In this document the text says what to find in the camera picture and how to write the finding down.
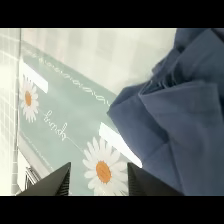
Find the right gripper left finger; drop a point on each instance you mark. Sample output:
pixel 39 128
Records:
pixel 53 182

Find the blue shirt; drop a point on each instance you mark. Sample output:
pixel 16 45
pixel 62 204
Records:
pixel 180 123

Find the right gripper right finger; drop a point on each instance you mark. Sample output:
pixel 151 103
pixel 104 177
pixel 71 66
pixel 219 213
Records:
pixel 146 185

